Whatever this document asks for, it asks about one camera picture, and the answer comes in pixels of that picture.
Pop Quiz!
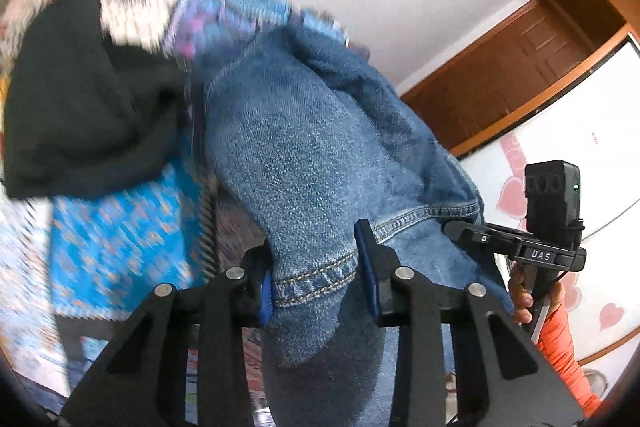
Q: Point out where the blue patchwork quilt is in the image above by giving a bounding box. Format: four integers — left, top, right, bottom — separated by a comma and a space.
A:
1, 0, 348, 395

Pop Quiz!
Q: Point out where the black garment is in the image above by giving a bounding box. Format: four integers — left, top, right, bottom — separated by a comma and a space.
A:
3, 0, 184, 199

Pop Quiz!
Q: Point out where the right hand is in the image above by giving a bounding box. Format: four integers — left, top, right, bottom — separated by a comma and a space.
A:
508, 265, 565, 325

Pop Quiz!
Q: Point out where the blue denim jacket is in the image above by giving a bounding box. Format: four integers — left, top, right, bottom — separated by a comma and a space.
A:
192, 25, 506, 426

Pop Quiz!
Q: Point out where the wooden door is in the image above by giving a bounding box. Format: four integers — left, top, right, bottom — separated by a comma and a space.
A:
401, 0, 639, 157

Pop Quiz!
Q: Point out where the black camera box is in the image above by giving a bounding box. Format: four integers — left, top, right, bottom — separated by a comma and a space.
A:
525, 159, 584, 251

